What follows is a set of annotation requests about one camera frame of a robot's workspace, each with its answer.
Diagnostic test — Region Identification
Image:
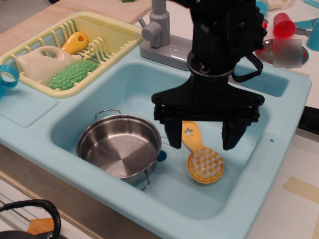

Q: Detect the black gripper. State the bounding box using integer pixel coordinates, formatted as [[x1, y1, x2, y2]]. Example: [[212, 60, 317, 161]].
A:
[[152, 74, 265, 150]]

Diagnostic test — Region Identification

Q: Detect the yellow round dish brush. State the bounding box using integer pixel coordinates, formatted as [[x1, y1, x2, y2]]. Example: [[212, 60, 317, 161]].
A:
[[182, 121, 224, 184]]

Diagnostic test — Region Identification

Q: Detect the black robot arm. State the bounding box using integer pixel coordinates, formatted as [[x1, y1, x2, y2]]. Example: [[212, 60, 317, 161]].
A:
[[152, 0, 266, 150]]

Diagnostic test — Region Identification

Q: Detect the stainless steel pot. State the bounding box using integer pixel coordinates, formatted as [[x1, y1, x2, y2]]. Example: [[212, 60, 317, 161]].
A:
[[75, 110, 161, 190]]

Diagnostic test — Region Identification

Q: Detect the steel pot lid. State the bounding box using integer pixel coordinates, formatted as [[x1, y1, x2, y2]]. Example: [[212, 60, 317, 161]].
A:
[[255, 39, 309, 68]]

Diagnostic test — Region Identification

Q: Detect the grey toy faucet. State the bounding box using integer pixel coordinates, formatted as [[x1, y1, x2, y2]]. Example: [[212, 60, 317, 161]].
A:
[[138, 0, 192, 71]]

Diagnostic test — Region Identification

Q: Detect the black object right edge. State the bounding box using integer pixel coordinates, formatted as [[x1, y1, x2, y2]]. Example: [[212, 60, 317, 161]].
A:
[[298, 106, 319, 135]]

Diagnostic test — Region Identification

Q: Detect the beige masking tape strip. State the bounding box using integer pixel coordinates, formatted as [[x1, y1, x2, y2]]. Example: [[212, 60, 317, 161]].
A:
[[283, 176, 319, 204]]

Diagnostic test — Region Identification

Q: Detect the red toy cup right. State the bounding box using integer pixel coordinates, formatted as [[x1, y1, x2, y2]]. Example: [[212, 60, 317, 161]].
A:
[[273, 12, 296, 39]]

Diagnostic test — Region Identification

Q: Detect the light blue plate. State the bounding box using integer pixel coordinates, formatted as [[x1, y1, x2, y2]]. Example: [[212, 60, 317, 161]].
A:
[[256, 0, 269, 15]]

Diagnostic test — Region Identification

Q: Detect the wooden board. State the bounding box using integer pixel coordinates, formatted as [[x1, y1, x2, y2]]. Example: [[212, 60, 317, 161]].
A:
[[0, 0, 153, 54]]

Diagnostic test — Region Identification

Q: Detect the blue cup at right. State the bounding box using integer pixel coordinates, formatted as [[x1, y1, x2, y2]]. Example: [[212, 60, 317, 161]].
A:
[[306, 19, 319, 51]]

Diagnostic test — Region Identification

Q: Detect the blue cup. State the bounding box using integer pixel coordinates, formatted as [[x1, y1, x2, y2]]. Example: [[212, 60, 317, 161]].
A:
[[0, 64, 19, 97], [306, 19, 319, 51]]

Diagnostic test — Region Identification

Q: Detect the cream toy item top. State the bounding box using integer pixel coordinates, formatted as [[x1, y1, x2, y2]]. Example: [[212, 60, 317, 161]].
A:
[[265, 0, 292, 10]]

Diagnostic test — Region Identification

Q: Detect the green bumpy toy vegetable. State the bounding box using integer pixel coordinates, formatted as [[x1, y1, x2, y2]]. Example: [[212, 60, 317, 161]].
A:
[[48, 60, 99, 91]]

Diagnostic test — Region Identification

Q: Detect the yellow dish drying rack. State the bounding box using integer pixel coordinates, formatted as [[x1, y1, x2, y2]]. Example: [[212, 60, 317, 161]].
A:
[[0, 12, 143, 98]]

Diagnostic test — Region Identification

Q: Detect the light blue toy sink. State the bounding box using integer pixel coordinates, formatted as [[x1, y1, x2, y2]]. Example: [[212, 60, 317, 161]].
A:
[[0, 48, 312, 239]]

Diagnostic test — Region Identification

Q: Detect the cream toy jug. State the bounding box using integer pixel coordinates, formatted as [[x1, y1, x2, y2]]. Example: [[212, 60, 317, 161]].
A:
[[15, 46, 82, 85]]

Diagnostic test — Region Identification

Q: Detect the yellow tape piece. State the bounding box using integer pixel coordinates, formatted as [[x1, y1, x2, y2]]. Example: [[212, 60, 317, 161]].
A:
[[26, 218, 54, 235]]

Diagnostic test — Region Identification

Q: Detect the blue cup at left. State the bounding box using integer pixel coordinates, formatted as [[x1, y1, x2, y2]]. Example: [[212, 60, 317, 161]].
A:
[[0, 64, 19, 97]]

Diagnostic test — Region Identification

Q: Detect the blue handled utensil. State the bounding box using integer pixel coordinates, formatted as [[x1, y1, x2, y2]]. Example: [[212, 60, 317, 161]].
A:
[[295, 18, 318, 37]]

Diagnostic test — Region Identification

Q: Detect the orange yellow toy handle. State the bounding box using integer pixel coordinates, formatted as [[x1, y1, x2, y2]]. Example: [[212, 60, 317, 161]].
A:
[[61, 32, 88, 55]]

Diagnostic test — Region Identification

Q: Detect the black braided cable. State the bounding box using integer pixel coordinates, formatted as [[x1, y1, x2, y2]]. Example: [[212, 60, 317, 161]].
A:
[[0, 199, 61, 239]]

